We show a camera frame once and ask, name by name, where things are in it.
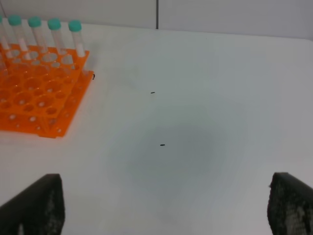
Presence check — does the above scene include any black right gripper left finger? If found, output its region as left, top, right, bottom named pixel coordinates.
left=0, top=174, right=66, bottom=235

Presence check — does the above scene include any row tube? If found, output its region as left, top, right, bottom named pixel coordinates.
left=47, top=18, right=67, bottom=55
left=8, top=15, right=32, bottom=60
left=68, top=20, right=86, bottom=57
left=0, top=16, right=13, bottom=59
left=27, top=16, right=48, bottom=54

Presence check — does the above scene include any orange test tube rack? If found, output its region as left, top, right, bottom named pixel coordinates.
left=0, top=44, right=94, bottom=138

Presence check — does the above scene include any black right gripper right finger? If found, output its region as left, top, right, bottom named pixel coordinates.
left=267, top=172, right=313, bottom=235

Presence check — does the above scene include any back row tube far right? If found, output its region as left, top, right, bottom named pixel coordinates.
left=68, top=20, right=86, bottom=57

